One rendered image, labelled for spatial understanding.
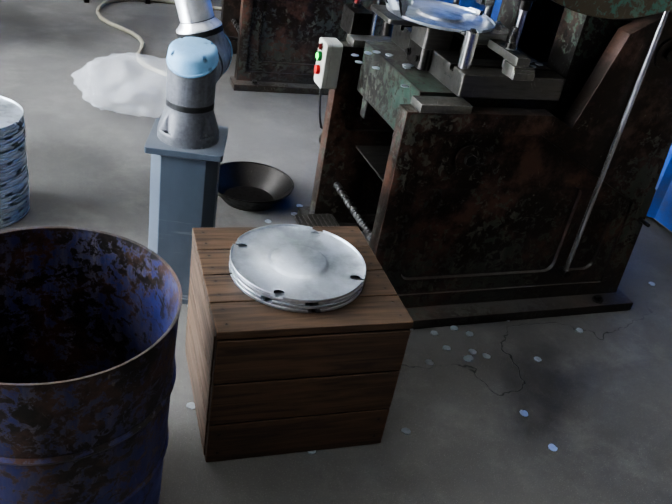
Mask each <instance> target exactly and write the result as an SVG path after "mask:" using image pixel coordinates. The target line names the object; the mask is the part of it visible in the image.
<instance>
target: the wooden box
mask: <svg viewBox="0 0 672 504"><path fill-rule="evenodd" d="M255 228H258V227H215V228H192V249H191V264H190V280H189V295H188V310H187V311H188V313H187V326H186V341H185V347H186V348H185V352H186V358H187V364H188V369H189V375H190V381H191V386H192V392H193V398H194V404H195V409H196V415H197V421H198V426H199V432H200V438H201V444H202V449H203V454H204V455H205V461H206V462H213V461H222V460H231V459H240V458H249V457H258V456H267V455H276V454H285V453H294V452H303V451H312V450H321V449H330V448H339V447H348V446H357V445H367V444H376V443H381V439H382V436H383V432H384V428H385V425H386V421H387V417H388V413H389V408H390V406H391V402H392V399H393V395H394V391H395V387H396V384H397V380H398V376H399V373H400V371H399V370H400V369H401V365H402V362H403V358H404V354H405V350H406V347H407V343H408V339H409V336H410V332H411V331H410V329H411V328H412V326H413V323H414V322H413V320H412V318H411V317H410V315H409V313H408V311H407V310H406V308H405V306H404V305H403V303H402V301H401V299H400V298H399V296H397V293H396V291H395V289H394V287H393V286H392V284H391V282H390V281H389V279H388V277H387V275H386V274H385V272H384V270H383V269H382V267H381V265H380V263H379V262H378V260H377V258H376V257H375V255H374V253H373V251H372V250H371V248H370V247H369V245H368V243H367V241H366V239H365V238H364V236H363V234H362V233H361V231H360V229H359V227H358V226H331V227H312V229H314V230H316V231H318V232H319V231H321V232H323V230H324V231H327V232H330V233H332V234H335V235H337V236H339V237H341V238H342V239H344V240H346V241H347V242H349V243H350V244H351V245H352V246H354V247H355V248H356V249H357V250H358V251H359V253H360V254H361V255H362V257H363V259H364V261H365V264H366V277H365V282H364V285H363V288H362V291H361V292H360V294H359V295H358V296H357V297H356V298H355V299H354V300H353V301H352V302H350V303H349V304H347V305H345V306H343V307H341V308H338V309H335V310H331V311H326V312H318V313H316V312H315V310H317V309H309V310H311V311H312V313H300V312H291V311H285V310H281V309H277V308H273V307H270V306H268V305H265V304H263V303H260V302H258V301H256V300H254V299H253V298H251V297H249V296H248V295H247V294H245V293H244V292H243V291H242V290H241V289H240V288H239V287H238V286H237V285H236V284H235V283H234V281H233V279H232V277H231V275H230V274H232V273H230V271H229V261H230V250H231V247H232V245H233V244H236V241H237V238H238V237H240V236H241V235H242V234H244V233H246V232H248V231H250V230H252V229H255Z"/></svg>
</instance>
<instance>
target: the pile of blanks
mask: <svg viewBox="0 0 672 504"><path fill-rule="evenodd" d="M25 135H26V130H25V119H24V115H23V118H22V119H21V121H20V122H18V123H17V124H16V125H14V126H12V127H10V128H7V129H4V130H1V131H0V228H3V227H6V226H9V225H11V224H14V223H16V222H17V221H19V220H21V219H22V218H23V217H24V216H25V215H26V214H27V213H28V211H29V209H30V200H29V196H30V195H29V176H28V174H29V171H28V164H27V152H26V140H25Z"/></svg>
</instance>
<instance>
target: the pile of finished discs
mask: <svg viewBox="0 0 672 504"><path fill-rule="evenodd" d="M229 271H230V273H232V274H230V275H231V277H232V279H233V281H234V283H235V284H236V285H237V286H238V287H239V288H240V289H241V290H242V291H243V292H244V293H245V294H247V295H248V296H249V297H251V298H253V299H254V300H256V301H258V302H260V303H263V304H265V305H268V306H270V307H273V308H277V309H281V310H285V311H291V312H300V313H312V311H311V310H309V309H317V310H315V312H316V313H318V312H326V311H331V310H335V309H338V308H341V307H343V306H345V305H347V304H349V303H350V302H352V301H353V300H354V299H355V298H356V297H357V296H358V295H359V294H360V292H361V291H362V288H363V285H364V282H365V277H366V264H365V261H364V259H363V257H362V255H361V254H360V253H359V251H358V250H357V249H356V248H355V247H354V246H352V245H351V244H350V243H349V242H347V241H346V240H344V239H342V238H341V237H339V236H337V235H335V234H332V233H330V232H327V231H324V230H323V232H321V231H319V232H318V231H316V230H314V229H312V227H310V226H304V225H296V224H274V225H266V226H262V227H258V228H255V229H252V230H250V231H248V232H246V233H244V234H242V235H241V236H240V237H238V238H237V241H236V244H233V245H232V247H231V250H230V261H229Z"/></svg>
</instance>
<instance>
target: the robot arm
mask: <svg viewBox="0 0 672 504"><path fill-rule="evenodd" d="M398 1H399V4H398V2H397V0H384V2H385V3H386V4H387V5H388V7H389V8H390V9H391V11H392V12H393V13H394V14H395V15H397V16H398V17H400V18H402V15H403V16H404V15H405V13H406V11H407V7H408V5H413V0H398ZM175 4H176V8H177V12H178V16H179V20H180V25H179V26H178V28H177V30H176V34H177V38H178V39H176V40H174V41H173V42H172V43H171V44H170V45H169V48H168V53H167V57H166V62H167V79H166V105H165V108H164V110H163V113H162V115H161V118H160V120H159V123H158V126H157V136H158V138H159V139H160V140H161V141H162V142H164V143H165V144H167V145H170V146H173V147H177V148H182V149H205V148H209V147H212V146H214V145H216V144H217V143H218V141H219V128H218V124H217V120H216V116H215V112H214V102H215V89H216V83H217V81H218V80H219V79H220V77H221V76H222V75H223V74H224V73H225V72H226V71H227V69H228V68H229V66H230V63H231V60H232V55H233V49H232V44H231V42H230V40H229V38H228V37H227V35H226V34H225V33H224V29H223V25H222V22H221V21H220V20H218V19H217V18H216V17H215V16H214V12H213V8H212V3H211V0H175Z"/></svg>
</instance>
